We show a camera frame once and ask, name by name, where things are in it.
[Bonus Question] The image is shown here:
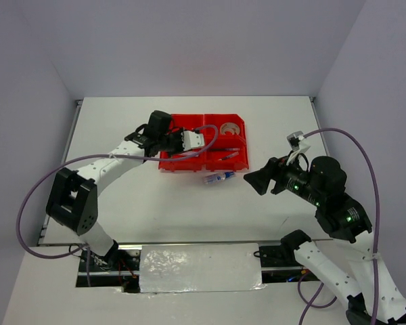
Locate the red four-compartment bin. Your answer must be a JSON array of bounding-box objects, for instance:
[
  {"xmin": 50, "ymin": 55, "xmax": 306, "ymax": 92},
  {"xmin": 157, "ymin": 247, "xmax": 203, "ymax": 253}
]
[{"xmin": 158, "ymin": 114, "xmax": 249, "ymax": 172}]

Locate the black mounting rail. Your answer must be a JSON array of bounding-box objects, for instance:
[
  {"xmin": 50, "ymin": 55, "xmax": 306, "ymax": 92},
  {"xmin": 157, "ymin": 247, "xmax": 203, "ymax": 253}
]
[{"xmin": 75, "ymin": 242, "xmax": 307, "ymax": 294}]

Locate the silver foil sheet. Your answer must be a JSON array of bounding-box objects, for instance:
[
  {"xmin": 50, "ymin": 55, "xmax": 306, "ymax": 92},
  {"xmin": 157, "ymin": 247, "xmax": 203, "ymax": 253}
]
[{"xmin": 139, "ymin": 243, "xmax": 265, "ymax": 293}]

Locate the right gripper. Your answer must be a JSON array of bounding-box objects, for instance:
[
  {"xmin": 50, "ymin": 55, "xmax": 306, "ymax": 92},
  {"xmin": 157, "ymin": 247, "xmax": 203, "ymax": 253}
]
[{"xmin": 242, "ymin": 148, "xmax": 323, "ymax": 204}]

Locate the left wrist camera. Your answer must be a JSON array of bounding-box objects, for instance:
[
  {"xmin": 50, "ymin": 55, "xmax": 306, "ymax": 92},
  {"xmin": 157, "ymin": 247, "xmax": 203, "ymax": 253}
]
[{"xmin": 183, "ymin": 130, "xmax": 205, "ymax": 152}]

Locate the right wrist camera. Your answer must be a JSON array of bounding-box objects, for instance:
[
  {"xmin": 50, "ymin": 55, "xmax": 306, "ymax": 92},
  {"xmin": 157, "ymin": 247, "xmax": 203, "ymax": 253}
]
[{"xmin": 286, "ymin": 131, "xmax": 311, "ymax": 165}]

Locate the blue glue bottle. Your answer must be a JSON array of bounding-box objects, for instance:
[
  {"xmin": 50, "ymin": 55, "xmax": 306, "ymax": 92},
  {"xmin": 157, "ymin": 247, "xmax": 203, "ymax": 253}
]
[{"xmin": 202, "ymin": 171, "xmax": 235, "ymax": 185}]

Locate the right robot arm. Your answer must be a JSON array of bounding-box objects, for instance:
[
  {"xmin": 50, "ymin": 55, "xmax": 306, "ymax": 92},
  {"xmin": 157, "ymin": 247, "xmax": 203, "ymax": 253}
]
[{"xmin": 244, "ymin": 156, "xmax": 406, "ymax": 324}]

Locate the large clear tape roll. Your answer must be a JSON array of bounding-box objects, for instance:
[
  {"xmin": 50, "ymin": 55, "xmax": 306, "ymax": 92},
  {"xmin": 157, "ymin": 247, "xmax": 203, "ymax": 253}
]
[{"xmin": 219, "ymin": 122, "xmax": 241, "ymax": 135}]

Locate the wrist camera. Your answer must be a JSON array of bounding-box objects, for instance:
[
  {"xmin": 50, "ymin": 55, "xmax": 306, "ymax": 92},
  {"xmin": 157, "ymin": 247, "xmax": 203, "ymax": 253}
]
[
  {"xmin": 183, "ymin": 130, "xmax": 205, "ymax": 152},
  {"xmin": 286, "ymin": 131, "xmax": 311, "ymax": 165}
]

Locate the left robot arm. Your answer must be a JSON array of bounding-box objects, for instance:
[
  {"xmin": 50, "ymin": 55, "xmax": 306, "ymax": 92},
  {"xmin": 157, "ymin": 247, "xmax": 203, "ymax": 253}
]
[{"xmin": 46, "ymin": 110, "xmax": 185, "ymax": 270}]

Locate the blue pen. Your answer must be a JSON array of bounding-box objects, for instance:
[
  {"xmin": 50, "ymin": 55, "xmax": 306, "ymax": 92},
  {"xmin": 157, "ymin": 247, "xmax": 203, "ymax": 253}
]
[
  {"xmin": 209, "ymin": 148, "xmax": 240, "ymax": 152},
  {"xmin": 217, "ymin": 150, "xmax": 240, "ymax": 161}
]

